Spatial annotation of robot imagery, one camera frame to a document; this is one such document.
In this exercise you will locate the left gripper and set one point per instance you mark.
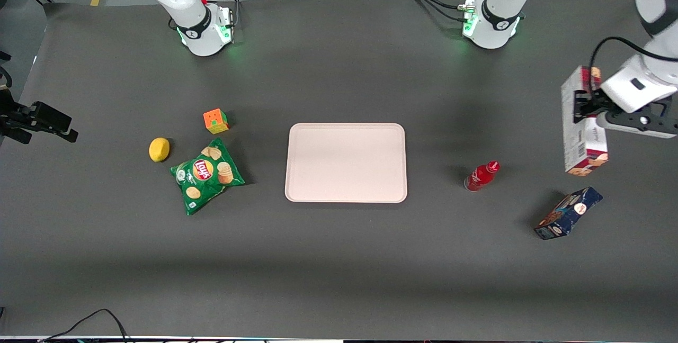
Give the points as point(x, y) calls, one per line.
point(594, 104)

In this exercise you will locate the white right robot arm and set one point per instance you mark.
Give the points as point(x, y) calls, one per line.
point(196, 28)

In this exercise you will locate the dark grey table cover sheet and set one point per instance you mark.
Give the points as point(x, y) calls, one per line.
point(339, 269)

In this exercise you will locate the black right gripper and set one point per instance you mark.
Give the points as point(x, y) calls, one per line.
point(15, 119)

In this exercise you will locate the orange Rubik's cube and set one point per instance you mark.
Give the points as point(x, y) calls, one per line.
point(215, 120)

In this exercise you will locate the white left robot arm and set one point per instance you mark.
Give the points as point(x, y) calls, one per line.
point(495, 25)

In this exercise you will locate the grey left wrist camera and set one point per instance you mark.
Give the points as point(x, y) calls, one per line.
point(638, 120)

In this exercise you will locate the pale pink plastic tray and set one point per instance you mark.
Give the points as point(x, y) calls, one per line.
point(347, 163)

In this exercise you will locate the yellow lemon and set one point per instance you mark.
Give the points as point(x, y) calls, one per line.
point(159, 150)

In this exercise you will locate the blue cookie box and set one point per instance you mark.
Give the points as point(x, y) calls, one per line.
point(569, 213)

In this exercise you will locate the green Lay's chips bag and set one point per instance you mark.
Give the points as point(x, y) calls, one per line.
point(206, 176)

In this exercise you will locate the red drink bottle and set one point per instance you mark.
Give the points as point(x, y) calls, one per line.
point(479, 177)

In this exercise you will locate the red cookie box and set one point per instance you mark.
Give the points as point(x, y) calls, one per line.
point(577, 144)

